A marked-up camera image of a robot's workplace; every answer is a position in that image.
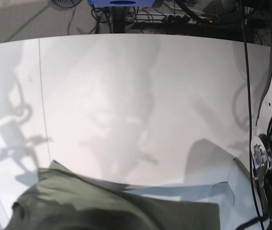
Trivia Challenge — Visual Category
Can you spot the green t-shirt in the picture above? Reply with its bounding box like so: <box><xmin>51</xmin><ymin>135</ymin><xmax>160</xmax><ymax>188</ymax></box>
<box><xmin>6</xmin><ymin>161</ymin><xmax>220</xmax><ymax>230</ymax></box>

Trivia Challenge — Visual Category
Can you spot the black power strip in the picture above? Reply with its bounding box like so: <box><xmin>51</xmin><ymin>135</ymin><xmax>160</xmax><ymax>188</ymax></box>
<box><xmin>162</xmin><ymin>14</ymin><xmax>221</xmax><ymax>24</ymax></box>

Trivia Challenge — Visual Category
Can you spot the blue bin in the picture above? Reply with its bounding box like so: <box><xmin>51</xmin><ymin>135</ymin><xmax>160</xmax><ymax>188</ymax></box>
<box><xmin>89</xmin><ymin>0</ymin><xmax>155</xmax><ymax>7</ymax></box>

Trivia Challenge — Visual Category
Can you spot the black floor fan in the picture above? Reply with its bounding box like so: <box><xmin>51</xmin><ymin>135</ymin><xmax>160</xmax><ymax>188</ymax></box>
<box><xmin>51</xmin><ymin>0</ymin><xmax>81</xmax><ymax>9</ymax></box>

